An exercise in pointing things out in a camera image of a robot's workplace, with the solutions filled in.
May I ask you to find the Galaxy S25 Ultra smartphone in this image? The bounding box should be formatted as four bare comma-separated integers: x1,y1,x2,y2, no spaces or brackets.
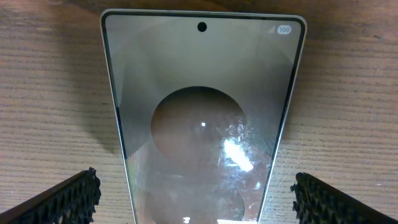
100,9,307,224

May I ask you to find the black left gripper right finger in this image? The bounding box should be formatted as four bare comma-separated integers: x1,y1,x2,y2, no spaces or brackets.
290,172,397,224

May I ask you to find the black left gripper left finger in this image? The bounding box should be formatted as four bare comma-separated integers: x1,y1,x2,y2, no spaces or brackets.
1,167,101,224

